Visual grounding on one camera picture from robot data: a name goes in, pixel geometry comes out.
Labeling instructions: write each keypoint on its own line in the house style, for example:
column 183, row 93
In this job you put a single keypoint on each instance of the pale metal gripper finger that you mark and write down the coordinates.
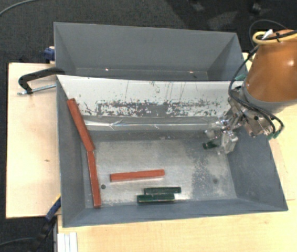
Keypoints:
column 228, row 143
column 212, row 132

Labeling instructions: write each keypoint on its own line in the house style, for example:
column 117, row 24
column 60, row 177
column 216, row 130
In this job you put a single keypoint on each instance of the dark green flat block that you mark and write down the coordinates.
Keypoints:
column 162, row 190
column 156, row 198

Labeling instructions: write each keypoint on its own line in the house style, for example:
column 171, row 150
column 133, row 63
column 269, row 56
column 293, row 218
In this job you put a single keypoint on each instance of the red-brown flat block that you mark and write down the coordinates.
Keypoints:
column 80, row 125
column 94, row 180
column 137, row 175

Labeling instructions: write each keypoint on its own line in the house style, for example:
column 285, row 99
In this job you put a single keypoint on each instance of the grey metal bin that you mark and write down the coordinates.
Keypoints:
column 148, row 156

